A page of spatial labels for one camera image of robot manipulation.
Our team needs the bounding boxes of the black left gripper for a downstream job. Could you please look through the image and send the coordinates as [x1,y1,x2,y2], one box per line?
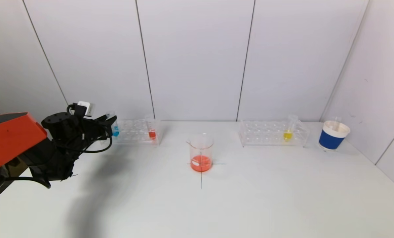
[83,114,117,140]

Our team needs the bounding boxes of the test tube with blue liquid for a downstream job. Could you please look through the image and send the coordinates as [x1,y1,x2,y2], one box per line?
[107,112,120,138]

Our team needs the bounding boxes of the clear acrylic test tube rack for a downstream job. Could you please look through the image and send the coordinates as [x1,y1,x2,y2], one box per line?
[238,120,309,148]
[99,119,163,146]

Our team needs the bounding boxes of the test tube with orange liquid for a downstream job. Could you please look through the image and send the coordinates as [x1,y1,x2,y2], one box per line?
[146,116,158,141]

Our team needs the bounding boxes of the clear glass beaker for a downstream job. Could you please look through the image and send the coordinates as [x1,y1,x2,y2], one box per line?
[186,133,215,173]

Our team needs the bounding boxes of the test tube with yellow liquid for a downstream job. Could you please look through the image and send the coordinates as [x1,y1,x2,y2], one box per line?
[282,115,298,143]

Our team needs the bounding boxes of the blue white paper cup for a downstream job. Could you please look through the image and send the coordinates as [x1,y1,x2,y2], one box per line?
[318,121,351,152]

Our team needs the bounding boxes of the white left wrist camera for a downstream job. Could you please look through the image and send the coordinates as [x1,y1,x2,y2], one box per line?
[77,101,94,117]

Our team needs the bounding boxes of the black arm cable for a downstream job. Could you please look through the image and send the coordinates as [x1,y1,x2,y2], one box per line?
[5,177,52,189]

